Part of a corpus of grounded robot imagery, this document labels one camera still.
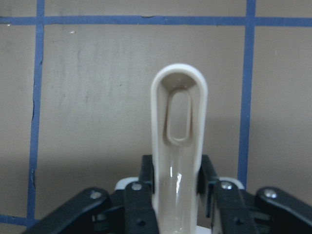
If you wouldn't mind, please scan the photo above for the beige plastic dustpan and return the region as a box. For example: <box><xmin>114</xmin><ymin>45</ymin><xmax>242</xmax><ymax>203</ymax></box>
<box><xmin>151</xmin><ymin>63</ymin><xmax>208</xmax><ymax>234</ymax></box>

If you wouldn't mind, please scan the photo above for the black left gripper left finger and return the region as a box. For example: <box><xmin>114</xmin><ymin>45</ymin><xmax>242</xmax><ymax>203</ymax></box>
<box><xmin>25</xmin><ymin>155</ymin><xmax>158</xmax><ymax>234</ymax></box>

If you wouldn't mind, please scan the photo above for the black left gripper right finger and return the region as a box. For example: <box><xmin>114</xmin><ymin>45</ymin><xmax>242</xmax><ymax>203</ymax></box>
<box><xmin>197</xmin><ymin>155</ymin><xmax>312</xmax><ymax>234</ymax></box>

